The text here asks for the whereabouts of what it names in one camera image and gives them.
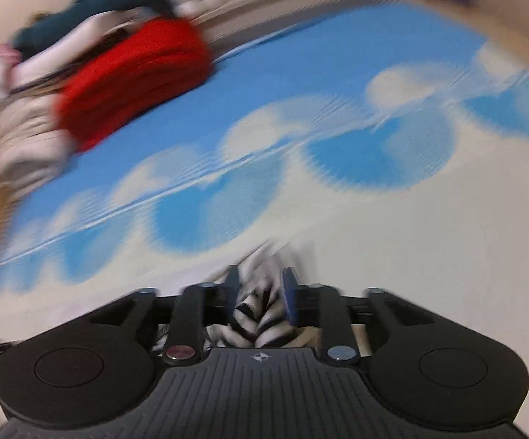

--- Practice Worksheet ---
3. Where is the white folded quilt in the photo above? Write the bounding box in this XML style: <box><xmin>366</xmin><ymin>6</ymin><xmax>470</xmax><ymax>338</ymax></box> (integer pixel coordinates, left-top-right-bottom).
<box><xmin>11</xmin><ymin>11</ymin><xmax>155</xmax><ymax>90</ymax></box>

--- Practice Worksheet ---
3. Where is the blue and white bed sheet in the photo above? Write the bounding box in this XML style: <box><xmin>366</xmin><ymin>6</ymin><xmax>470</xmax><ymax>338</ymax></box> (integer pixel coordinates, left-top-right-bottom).
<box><xmin>0</xmin><ymin>0</ymin><xmax>529</xmax><ymax>376</ymax></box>

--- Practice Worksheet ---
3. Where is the cream folded fleece blanket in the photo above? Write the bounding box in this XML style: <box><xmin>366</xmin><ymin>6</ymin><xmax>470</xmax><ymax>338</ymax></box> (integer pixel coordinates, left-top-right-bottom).
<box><xmin>0</xmin><ymin>98</ymin><xmax>80</xmax><ymax>190</ymax></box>

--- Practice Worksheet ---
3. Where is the teal shark plush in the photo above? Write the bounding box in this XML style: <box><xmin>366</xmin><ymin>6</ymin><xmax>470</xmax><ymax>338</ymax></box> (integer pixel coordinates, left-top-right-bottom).
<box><xmin>12</xmin><ymin>0</ymin><xmax>180</xmax><ymax>53</ymax></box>

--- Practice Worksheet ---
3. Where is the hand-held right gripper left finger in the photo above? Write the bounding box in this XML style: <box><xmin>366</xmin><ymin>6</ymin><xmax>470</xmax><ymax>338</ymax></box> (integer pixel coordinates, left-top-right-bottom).
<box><xmin>88</xmin><ymin>265</ymin><xmax>241</xmax><ymax>367</ymax></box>

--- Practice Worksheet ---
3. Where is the red folded blanket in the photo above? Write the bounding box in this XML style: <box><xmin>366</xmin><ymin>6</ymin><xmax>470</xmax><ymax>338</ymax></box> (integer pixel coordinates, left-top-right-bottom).
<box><xmin>55</xmin><ymin>16</ymin><xmax>216</xmax><ymax>153</ymax></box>

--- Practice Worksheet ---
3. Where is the pink and white cloth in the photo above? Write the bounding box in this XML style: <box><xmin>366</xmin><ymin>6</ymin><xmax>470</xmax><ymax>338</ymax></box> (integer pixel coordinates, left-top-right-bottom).
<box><xmin>0</xmin><ymin>42</ymin><xmax>24</xmax><ymax>65</ymax></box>

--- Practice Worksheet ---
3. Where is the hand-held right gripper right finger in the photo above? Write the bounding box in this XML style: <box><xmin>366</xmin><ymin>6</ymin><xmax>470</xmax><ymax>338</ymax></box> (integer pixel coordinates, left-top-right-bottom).
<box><xmin>281</xmin><ymin>266</ymin><xmax>436</xmax><ymax>367</ymax></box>

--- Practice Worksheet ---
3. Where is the striped and white top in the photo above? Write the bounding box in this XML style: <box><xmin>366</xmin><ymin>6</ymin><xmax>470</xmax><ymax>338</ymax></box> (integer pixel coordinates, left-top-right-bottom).
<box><xmin>152</xmin><ymin>240</ymin><xmax>322</xmax><ymax>355</ymax></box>

